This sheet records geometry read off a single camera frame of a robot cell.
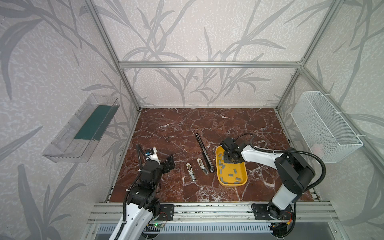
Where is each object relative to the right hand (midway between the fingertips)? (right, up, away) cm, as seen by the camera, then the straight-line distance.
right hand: (228, 154), depth 94 cm
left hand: (-35, +4, -14) cm, 38 cm away
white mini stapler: (-23, -9, -9) cm, 26 cm away
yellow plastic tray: (+1, -10, -7) cm, 13 cm away
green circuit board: (-38, -29, -23) cm, 53 cm away
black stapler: (-15, 0, -1) cm, 15 cm away
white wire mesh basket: (+37, +16, -31) cm, 51 cm away
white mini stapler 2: (-16, -6, -5) cm, 18 cm away
